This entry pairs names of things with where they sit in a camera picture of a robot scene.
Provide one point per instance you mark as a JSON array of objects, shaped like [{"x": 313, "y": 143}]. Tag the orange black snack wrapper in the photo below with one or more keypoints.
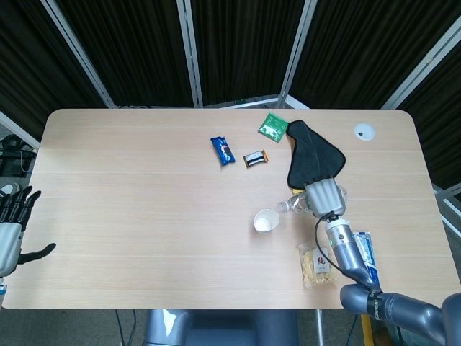
[{"x": 255, "y": 159}]

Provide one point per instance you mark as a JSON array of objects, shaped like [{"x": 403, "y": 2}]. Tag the green sachet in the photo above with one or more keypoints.
[{"x": 272, "y": 127}]

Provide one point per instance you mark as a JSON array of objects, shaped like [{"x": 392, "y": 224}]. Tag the white paper cup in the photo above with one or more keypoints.
[{"x": 266, "y": 220}]

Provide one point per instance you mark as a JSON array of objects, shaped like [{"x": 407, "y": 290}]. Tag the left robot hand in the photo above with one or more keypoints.
[{"x": 8, "y": 241}]

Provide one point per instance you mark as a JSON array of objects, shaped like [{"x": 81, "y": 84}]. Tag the white shoe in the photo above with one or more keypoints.
[{"x": 9, "y": 189}]

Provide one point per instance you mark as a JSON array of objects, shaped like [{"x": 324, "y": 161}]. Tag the grey blue robot torso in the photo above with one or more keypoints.
[{"x": 223, "y": 328}]

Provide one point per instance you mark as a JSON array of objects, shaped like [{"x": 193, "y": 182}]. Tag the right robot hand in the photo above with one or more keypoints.
[{"x": 326, "y": 196}]

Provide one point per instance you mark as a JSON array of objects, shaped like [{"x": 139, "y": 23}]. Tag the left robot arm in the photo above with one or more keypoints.
[{"x": 1, "y": 286}]

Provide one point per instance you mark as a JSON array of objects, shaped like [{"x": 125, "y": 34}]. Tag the white table leg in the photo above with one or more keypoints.
[{"x": 319, "y": 326}]

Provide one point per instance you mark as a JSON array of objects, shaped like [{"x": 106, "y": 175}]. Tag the yellow post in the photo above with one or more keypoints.
[{"x": 366, "y": 329}]

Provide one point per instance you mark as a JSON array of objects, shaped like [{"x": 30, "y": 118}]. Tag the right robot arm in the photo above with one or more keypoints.
[{"x": 345, "y": 248}]

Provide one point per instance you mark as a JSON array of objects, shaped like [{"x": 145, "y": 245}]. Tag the black fabric screen panel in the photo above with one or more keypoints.
[
  {"x": 21, "y": 54},
  {"x": 367, "y": 47},
  {"x": 137, "y": 47},
  {"x": 443, "y": 108},
  {"x": 245, "y": 47}
]

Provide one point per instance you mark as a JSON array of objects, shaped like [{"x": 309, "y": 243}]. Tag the white blue toothpaste tube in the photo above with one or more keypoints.
[{"x": 365, "y": 247}]

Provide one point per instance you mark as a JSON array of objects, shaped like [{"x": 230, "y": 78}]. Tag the transparent plastic bottle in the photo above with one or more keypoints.
[{"x": 293, "y": 204}]

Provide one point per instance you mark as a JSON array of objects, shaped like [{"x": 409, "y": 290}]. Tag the clear bag of chips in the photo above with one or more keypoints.
[{"x": 317, "y": 270}]

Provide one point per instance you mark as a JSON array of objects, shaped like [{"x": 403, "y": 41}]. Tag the blue cookie packet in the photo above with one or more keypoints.
[{"x": 223, "y": 150}]

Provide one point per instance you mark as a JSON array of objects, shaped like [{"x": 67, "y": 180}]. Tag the dark grey yellow cloth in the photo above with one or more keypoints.
[{"x": 313, "y": 155}]

